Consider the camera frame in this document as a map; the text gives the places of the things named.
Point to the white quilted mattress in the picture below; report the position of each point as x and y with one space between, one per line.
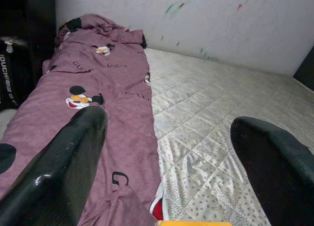
220 100

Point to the black backpack with white lettering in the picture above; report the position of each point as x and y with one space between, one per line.
12 76

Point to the purple cartoon print blanket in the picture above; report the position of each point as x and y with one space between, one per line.
117 83

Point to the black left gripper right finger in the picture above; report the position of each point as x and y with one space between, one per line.
282 181

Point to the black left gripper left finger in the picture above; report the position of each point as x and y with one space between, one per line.
49 186

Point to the colourful yellow-edged book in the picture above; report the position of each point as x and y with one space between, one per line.
193 223

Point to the dark wooden cabinet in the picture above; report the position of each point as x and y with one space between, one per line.
36 14

